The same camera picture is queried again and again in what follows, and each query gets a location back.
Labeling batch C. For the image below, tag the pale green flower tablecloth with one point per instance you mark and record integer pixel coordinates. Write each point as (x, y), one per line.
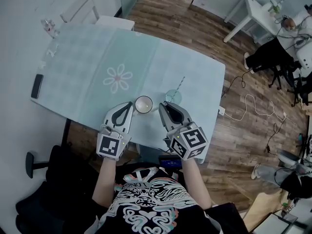
(102, 57)

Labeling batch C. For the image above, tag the white power plug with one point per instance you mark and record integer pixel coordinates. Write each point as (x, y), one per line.
(221, 110)

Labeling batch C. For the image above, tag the black swivel chair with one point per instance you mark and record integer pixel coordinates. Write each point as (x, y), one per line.
(290, 82)

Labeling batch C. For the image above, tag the person's right forearm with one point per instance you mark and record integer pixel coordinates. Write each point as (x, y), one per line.
(196, 184)

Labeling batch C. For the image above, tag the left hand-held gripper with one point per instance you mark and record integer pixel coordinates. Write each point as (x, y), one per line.
(108, 146)

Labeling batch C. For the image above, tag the white chair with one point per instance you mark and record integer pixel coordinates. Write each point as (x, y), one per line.
(80, 7)

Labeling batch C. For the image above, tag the clear glass cup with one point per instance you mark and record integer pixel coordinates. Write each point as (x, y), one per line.
(176, 97)

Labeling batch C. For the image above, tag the green bottle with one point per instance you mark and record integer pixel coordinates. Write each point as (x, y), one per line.
(275, 7)

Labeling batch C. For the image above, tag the white mug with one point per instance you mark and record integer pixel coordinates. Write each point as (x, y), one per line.
(143, 104)

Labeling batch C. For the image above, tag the black phone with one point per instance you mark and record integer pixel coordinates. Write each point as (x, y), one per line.
(37, 86)

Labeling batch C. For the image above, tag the person's left forearm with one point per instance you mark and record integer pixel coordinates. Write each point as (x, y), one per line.
(103, 181)

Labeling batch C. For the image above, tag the cardboard box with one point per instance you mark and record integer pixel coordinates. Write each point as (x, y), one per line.
(265, 211)

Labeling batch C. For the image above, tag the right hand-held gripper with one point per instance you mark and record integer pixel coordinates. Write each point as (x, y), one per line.
(189, 141)

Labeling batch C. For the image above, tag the small black screen device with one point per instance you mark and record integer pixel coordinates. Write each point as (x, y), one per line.
(170, 162)

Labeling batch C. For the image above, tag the white headset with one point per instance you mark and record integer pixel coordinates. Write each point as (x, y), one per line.
(304, 56)

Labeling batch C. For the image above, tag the white side table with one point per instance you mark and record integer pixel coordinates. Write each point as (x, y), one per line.
(253, 13)

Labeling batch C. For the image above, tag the black printed T-shirt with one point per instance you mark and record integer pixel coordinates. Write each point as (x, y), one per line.
(148, 203)

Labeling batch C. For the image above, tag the black office chair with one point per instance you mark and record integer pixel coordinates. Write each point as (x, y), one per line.
(56, 194)

